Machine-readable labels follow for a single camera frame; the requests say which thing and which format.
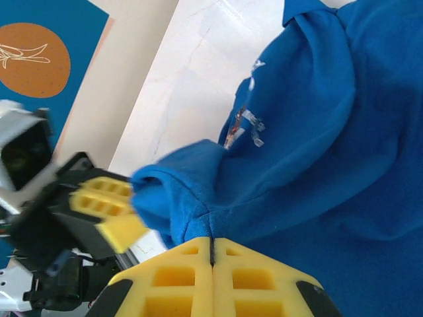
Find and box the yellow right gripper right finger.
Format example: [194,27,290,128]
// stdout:
[211,236,345,317]

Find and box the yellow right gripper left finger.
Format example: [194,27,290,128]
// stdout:
[85,236,215,317]

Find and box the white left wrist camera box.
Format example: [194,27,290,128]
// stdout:
[0,100,59,215]

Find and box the blue poster with orange circle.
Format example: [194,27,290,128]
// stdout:
[0,0,116,268]

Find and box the blue printed t-shirt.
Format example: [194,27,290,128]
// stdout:
[130,0,423,317]

